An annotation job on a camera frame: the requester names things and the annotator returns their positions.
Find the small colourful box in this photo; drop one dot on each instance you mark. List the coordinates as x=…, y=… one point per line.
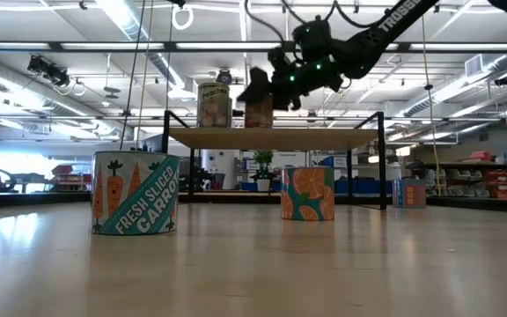
x=409, y=193

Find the orange slices label can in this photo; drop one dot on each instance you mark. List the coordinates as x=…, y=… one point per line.
x=308, y=193

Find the white cylindrical tank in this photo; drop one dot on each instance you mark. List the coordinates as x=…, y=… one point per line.
x=216, y=169

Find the white air vent grille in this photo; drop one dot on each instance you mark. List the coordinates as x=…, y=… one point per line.
x=473, y=65

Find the blue storage bins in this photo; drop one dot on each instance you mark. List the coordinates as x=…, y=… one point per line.
x=359, y=186

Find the black ceiling spotlights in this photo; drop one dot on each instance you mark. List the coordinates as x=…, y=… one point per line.
x=51, y=72

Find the pink box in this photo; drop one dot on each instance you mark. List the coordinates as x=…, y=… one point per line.
x=481, y=155

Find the round grey ceiling fixture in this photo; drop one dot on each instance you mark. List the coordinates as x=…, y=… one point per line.
x=224, y=77

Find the black ceiling device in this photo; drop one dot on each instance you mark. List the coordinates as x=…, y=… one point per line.
x=504, y=80

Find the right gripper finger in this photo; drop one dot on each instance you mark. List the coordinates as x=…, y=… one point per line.
x=258, y=88
x=288, y=102

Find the peaches label tin can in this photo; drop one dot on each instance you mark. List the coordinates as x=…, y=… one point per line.
x=214, y=110

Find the overhead LED light bar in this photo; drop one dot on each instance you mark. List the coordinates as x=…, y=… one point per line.
x=112, y=46

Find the silver ventilation duct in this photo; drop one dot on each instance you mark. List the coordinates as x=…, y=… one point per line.
x=126, y=17

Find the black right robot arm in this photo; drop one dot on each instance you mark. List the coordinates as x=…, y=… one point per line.
x=394, y=22

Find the corn label tin can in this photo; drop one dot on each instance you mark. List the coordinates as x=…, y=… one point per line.
x=260, y=116

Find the wooden shelf with black legs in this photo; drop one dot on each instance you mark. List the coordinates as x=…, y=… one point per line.
x=271, y=138

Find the green plant in white pot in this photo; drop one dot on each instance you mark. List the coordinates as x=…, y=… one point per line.
x=263, y=169

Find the sliced carrots label can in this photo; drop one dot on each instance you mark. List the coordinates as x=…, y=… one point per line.
x=134, y=198

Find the red tool cart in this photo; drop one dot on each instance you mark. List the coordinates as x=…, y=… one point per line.
x=71, y=178

